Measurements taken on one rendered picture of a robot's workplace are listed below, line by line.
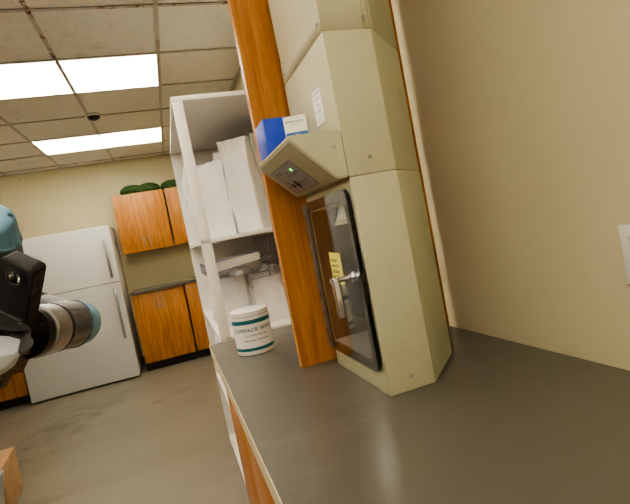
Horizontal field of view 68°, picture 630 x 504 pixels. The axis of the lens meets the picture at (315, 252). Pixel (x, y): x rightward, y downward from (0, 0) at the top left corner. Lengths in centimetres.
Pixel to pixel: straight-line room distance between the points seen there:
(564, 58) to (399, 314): 61
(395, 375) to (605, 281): 46
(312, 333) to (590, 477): 81
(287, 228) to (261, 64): 46
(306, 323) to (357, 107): 62
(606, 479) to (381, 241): 55
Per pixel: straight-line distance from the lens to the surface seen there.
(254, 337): 158
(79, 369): 598
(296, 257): 130
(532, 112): 117
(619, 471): 77
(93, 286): 583
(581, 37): 109
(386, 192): 100
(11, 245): 77
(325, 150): 96
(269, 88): 137
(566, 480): 74
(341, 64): 103
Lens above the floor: 132
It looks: 3 degrees down
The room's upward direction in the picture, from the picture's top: 11 degrees counter-clockwise
